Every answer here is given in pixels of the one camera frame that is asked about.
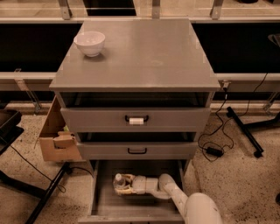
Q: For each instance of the grey open bottom drawer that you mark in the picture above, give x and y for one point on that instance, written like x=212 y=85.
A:
x=109 y=208

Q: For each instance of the grey middle drawer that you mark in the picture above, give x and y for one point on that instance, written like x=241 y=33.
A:
x=137 y=150

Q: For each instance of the grey top drawer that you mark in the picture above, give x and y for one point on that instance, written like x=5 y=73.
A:
x=117 y=119

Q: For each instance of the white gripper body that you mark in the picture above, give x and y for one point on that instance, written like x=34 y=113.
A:
x=139 y=185

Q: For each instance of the white ceramic bowl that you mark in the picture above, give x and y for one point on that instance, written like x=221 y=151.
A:
x=90 y=43

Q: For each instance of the black tray left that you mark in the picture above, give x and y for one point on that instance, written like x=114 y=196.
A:
x=9 y=130

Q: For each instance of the clear plastic water bottle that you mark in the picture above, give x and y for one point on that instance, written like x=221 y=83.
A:
x=119 y=183

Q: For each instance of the white tape on handle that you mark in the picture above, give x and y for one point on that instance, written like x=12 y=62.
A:
x=136 y=121

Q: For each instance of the black stand leg right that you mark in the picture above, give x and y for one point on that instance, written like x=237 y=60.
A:
x=247 y=127

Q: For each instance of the grey drawer cabinet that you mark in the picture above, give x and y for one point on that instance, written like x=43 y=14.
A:
x=155 y=63

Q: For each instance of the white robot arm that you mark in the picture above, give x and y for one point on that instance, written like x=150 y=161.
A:
x=198 y=208

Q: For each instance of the black stand base left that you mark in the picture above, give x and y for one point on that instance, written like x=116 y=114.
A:
x=42 y=194

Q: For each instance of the brown cardboard box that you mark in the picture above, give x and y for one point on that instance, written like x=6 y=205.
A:
x=57 y=143

